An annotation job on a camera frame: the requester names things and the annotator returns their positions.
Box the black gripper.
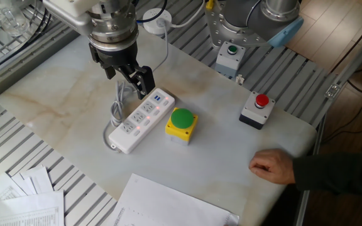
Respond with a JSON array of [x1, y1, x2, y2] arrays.
[[89, 40, 156, 100]]

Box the white power strip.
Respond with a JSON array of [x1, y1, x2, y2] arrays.
[[107, 87, 176, 155]]

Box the yellow box green mushroom button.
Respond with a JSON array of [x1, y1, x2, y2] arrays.
[[164, 107, 199, 146]]

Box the white sheet with text lines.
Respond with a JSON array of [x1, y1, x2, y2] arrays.
[[104, 173, 240, 226]]

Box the right forearm dark sleeve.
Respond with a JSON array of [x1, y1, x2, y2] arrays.
[[292, 150, 362, 197]]

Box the person right hand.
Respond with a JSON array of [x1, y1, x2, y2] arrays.
[[248, 148, 296, 185]]

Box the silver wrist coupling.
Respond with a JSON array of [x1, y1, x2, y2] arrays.
[[87, 2, 138, 51]]

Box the round white socket hub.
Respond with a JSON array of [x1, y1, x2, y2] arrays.
[[142, 8, 173, 36]]

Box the beige marble slab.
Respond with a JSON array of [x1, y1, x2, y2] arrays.
[[0, 30, 317, 226]]

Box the grey box green button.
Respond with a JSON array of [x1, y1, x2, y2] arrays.
[[214, 40, 246, 78]]

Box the grey box red button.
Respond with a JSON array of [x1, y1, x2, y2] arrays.
[[238, 90, 277, 131]]

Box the clear plastic container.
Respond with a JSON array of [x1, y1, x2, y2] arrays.
[[0, 0, 31, 37]]

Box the printed white paper sheet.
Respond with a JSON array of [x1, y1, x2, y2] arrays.
[[0, 190, 65, 226]]

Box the white power strip cable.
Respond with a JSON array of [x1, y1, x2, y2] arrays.
[[101, 18, 170, 152]]

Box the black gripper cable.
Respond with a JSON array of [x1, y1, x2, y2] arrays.
[[135, 0, 168, 24]]

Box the white socket hub cable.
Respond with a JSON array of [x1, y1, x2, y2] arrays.
[[170, 0, 207, 29]]

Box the white wrist mount box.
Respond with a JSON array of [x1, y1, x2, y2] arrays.
[[42, 0, 102, 36]]

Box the aluminium arm base plate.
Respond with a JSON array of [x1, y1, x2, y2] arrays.
[[204, 0, 263, 48]]

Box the grey metal table rail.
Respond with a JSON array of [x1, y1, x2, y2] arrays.
[[0, 30, 81, 107]]

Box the aluminium frame rail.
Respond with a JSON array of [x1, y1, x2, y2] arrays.
[[293, 21, 362, 226]]

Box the black floor cable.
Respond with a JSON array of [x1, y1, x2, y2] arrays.
[[321, 56, 362, 151]]

